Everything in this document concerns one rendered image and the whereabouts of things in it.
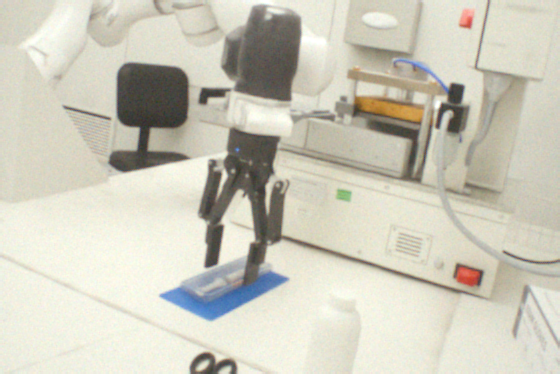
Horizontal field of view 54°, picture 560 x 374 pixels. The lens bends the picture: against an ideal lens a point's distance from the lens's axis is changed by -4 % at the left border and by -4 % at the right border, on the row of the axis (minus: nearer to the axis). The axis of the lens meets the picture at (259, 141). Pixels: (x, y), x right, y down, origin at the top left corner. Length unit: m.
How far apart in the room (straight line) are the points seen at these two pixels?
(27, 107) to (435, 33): 1.94
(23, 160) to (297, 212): 0.55
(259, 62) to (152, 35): 2.48
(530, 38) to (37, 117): 0.92
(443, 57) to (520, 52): 1.64
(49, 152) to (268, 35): 0.60
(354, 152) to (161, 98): 1.97
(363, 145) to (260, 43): 0.37
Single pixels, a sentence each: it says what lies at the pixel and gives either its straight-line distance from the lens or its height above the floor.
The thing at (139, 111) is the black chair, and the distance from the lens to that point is 2.89.
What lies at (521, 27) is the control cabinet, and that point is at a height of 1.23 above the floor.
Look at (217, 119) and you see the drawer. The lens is 1.27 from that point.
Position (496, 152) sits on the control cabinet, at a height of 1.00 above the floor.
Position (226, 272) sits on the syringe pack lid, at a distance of 0.91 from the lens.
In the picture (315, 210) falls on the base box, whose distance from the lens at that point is 1.12.
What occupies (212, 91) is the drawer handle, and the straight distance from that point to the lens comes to 1.34.
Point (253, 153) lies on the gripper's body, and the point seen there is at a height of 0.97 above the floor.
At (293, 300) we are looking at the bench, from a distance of 0.91.
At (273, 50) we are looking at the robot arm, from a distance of 0.79.
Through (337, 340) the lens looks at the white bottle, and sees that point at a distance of 0.59.
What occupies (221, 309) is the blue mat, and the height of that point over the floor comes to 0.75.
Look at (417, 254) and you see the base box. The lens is 1.08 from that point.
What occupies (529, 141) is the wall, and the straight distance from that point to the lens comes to 2.64.
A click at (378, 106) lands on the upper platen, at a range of 1.13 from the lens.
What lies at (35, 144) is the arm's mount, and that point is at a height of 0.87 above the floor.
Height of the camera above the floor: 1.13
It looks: 10 degrees down
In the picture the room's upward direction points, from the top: 9 degrees clockwise
